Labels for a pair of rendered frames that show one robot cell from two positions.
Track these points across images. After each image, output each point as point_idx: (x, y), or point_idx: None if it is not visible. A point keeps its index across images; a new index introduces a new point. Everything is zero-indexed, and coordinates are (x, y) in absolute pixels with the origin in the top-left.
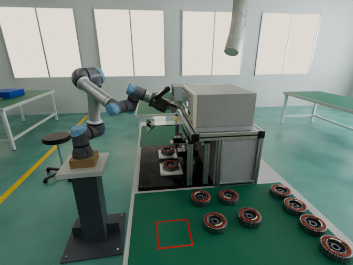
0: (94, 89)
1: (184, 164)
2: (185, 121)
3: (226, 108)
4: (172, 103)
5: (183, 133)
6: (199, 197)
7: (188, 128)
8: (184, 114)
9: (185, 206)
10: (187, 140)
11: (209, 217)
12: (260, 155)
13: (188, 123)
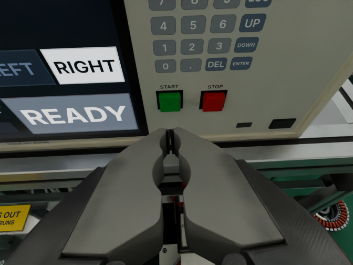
0: None
1: (168, 231)
2: (174, 161)
3: None
4: (254, 213)
5: (166, 201)
6: (328, 210)
7: (314, 155)
8: (32, 150)
9: (349, 251)
10: (290, 189)
11: None
12: None
13: (224, 146)
